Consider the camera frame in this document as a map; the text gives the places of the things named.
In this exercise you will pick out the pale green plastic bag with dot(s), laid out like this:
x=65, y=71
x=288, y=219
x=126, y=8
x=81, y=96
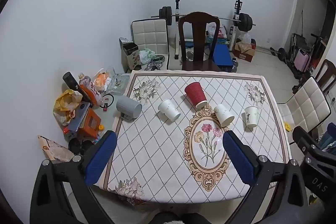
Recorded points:
x=146, y=54

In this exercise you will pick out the white red plastic bag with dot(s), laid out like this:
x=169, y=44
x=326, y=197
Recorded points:
x=219, y=31

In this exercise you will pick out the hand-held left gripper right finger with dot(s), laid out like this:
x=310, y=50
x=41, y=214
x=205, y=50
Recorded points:
x=237, y=158

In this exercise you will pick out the grey mug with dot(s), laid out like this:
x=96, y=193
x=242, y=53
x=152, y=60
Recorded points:
x=128, y=108

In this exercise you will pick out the blue cloth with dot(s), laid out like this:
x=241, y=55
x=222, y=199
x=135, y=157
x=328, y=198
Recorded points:
x=328, y=138

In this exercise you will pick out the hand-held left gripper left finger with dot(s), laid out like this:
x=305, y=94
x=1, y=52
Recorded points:
x=101, y=158

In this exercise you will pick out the printed paper leaflet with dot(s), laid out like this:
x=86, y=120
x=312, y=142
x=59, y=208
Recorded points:
x=53, y=149

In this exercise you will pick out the white paper cup black print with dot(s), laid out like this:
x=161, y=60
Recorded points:
x=251, y=116

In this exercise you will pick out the red ribbed paper cup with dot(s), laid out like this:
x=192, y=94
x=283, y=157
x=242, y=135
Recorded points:
x=194, y=94

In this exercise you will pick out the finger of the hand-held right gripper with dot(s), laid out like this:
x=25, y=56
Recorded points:
x=302, y=136

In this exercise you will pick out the floral quilted tablecloth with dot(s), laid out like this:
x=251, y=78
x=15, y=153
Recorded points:
x=168, y=145

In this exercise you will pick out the small yellow toy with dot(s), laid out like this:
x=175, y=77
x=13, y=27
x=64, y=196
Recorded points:
x=288, y=127

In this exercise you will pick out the yellow plastic bag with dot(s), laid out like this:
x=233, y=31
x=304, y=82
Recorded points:
x=64, y=107

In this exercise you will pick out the clear bag of oranges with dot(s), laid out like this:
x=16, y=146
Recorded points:
x=101, y=81

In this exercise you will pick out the blue bench pad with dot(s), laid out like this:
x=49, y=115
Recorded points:
x=222, y=56

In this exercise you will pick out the pink suitcase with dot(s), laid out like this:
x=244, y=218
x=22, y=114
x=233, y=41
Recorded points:
x=302, y=60

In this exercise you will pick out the white padded chair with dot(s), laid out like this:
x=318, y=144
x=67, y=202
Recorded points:
x=149, y=35
x=307, y=103

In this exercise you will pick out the dark wooden chair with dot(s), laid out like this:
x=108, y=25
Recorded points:
x=326, y=74
x=198, y=37

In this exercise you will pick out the orange label juice bottle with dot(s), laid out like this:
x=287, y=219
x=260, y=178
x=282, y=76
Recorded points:
x=92, y=88

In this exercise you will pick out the orange box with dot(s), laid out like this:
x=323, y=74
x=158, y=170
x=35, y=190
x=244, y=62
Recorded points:
x=85, y=124

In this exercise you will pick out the metal bowl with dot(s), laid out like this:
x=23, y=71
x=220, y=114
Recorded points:
x=158, y=59

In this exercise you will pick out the black flask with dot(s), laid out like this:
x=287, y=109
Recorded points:
x=74, y=83

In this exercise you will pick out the plain white paper cup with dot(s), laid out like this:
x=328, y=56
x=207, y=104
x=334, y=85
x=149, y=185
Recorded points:
x=169, y=109
x=223, y=115

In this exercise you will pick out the barbell with black plates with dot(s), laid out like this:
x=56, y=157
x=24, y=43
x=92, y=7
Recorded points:
x=245, y=22

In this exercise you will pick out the small black dumbbell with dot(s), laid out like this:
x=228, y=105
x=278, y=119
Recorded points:
x=281, y=52

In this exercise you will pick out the clear plastic tray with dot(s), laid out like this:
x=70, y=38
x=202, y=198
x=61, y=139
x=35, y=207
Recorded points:
x=118, y=83

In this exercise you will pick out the folded black stroller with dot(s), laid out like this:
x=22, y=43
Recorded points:
x=296, y=43

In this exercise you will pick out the white blue squat rack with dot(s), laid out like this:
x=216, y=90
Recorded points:
x=178, y=8

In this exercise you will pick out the black round lid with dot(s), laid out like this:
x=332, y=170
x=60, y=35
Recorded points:
x=74, y=145

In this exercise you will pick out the dark green tea box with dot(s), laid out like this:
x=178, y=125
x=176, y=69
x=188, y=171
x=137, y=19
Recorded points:
x=132, y=56

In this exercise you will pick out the brown cardboard box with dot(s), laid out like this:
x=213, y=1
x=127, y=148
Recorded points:
x=245, y=54

